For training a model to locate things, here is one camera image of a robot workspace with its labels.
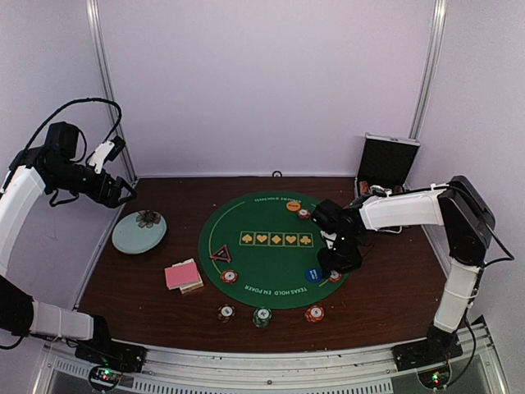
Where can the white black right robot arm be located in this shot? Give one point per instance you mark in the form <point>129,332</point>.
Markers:
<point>456,206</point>

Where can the left aluminium frame post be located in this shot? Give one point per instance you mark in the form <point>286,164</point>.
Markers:
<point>96,32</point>

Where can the right aluminium frame post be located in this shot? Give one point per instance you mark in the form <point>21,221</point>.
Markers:
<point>429,71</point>

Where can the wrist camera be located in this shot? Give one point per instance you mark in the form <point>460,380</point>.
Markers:
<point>105,152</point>
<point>326,215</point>

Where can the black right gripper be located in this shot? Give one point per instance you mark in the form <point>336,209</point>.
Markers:
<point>327,263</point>

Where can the green chip stack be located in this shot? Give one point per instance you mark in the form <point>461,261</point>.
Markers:
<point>262,317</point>

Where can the red-backed playing card deck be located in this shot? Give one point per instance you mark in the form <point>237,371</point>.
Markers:
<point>170,278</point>

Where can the round green poker mat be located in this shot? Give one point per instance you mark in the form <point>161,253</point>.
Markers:
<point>271,248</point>

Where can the gold playing card box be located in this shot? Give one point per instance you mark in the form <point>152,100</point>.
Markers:
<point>193,286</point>

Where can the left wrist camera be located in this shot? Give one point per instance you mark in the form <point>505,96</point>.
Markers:
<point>105,152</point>

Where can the chips inside case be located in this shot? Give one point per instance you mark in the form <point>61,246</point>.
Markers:
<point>364,188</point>

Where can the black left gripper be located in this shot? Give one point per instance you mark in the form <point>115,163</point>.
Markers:
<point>110,199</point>

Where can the light blue flower plate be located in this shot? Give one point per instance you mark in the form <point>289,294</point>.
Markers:
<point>139,232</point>

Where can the aluminium frame post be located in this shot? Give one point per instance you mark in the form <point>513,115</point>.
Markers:
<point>96,32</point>
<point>429,71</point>

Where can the black red triangular dealer marker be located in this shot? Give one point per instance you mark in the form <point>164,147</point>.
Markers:
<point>222,254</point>

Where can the blue small blind button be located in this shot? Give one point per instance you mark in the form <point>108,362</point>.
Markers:
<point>313,275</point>

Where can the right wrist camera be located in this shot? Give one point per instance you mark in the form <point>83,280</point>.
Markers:
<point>326,215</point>

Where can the metal front rail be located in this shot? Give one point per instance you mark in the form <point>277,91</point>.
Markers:
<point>369,369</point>

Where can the red black chip stack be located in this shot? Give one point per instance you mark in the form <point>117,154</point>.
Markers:
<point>225,313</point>

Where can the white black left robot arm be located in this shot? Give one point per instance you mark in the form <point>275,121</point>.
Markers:
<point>32,174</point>

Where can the orange chip stack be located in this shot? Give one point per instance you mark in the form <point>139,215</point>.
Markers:
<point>314,314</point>

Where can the orange big blind button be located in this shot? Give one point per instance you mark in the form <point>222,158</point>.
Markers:
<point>293,206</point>

